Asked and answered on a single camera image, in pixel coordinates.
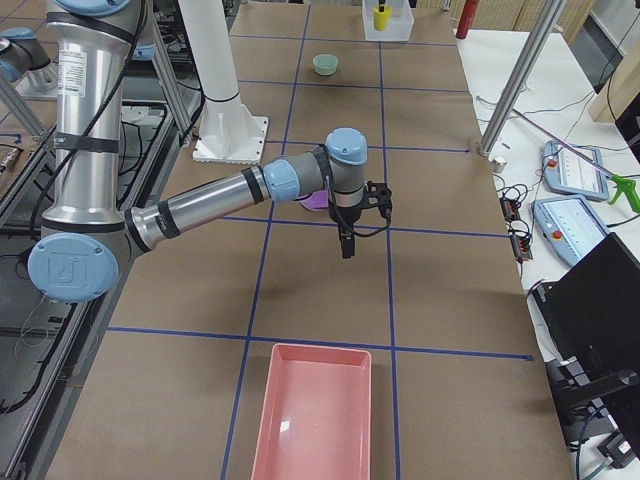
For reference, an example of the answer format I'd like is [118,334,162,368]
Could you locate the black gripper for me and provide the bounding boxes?
[331,203,361,258]

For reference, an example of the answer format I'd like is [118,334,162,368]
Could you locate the purple cloth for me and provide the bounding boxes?
[299,190,329,211]

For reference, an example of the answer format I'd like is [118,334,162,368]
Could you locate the mint green bowl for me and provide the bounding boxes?
[312,53,339,76]

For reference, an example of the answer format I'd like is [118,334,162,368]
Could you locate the yellow plastic cup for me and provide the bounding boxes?
[373,3,392,32]

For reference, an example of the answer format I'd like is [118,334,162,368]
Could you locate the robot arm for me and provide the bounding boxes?
[1,27,55,90]
[27,1,373,303]

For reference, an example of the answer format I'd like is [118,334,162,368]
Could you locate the clear plastic storage box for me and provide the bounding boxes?
[361,0,414,42]

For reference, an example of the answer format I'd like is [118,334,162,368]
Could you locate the small metal cylinder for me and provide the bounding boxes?
[491,156,507,173]

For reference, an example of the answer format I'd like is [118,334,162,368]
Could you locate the pink plastic tray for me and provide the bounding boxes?
[251,343,372,479]

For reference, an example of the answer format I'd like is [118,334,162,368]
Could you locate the teach pendant near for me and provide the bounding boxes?
[532,194,610,266]

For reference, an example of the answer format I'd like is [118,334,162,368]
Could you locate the teach pendant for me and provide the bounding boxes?
[542,140,609,202]
[532,194,610,266]

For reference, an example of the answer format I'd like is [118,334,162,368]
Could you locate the teach pendant far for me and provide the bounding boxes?
[542,140,609,202]

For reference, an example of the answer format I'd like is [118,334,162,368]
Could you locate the black monitor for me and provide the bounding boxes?
[532,233,639,392]

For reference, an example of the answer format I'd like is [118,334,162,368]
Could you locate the red bottle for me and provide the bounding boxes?
[456,0,478,40]

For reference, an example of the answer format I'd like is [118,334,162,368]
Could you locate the reacher grabber stick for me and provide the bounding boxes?
[512,107,640,214]

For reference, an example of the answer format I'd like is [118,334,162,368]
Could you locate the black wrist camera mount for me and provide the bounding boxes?
[362,181,393,220]

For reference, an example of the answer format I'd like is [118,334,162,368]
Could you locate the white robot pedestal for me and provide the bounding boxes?
[179,0,269,165]

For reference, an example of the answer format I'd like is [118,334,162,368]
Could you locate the aluminium frame post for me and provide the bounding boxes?
[478,0,566,157]

